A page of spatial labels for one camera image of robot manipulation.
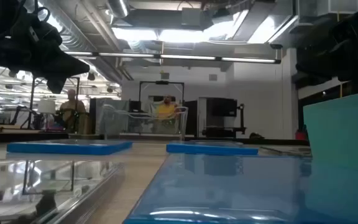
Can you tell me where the black aluminium table frame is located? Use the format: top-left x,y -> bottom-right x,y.
68,133 -> 310,146

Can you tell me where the black CD jewel case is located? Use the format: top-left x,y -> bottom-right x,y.
0,157 -> 126,224

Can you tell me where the blue Blu-ray case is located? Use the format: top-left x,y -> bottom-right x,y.
165,140 -> 260,156
6,139 -> 134,156
123,153 -> 358,224

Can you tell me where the teal plastic tray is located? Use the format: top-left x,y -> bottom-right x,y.
302,89 -> 358,175

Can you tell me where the silver air duct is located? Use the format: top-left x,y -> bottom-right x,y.
106,0 -> 130,18

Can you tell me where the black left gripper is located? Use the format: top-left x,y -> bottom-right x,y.
0,12 -> 91,94

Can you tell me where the black monitor on stand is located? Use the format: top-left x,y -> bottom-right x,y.
202,97 -> 247,138

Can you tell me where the black gantry frame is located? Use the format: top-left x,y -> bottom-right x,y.
139,80 -> 185,103
28,76 -> 81,130

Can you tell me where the clear plastic bin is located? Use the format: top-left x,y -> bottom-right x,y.
99,103 -> 189,141

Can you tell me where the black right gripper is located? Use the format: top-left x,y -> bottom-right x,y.
295,12 -> 358,90

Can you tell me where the long ceiling light bar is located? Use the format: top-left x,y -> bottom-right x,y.
63,51 -> 282,65

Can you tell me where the white lampshade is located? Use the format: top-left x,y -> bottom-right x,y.
37,99 -> 57,114

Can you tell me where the person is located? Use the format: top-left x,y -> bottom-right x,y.
59,89 -> 87,134
154,95 -> 181,134

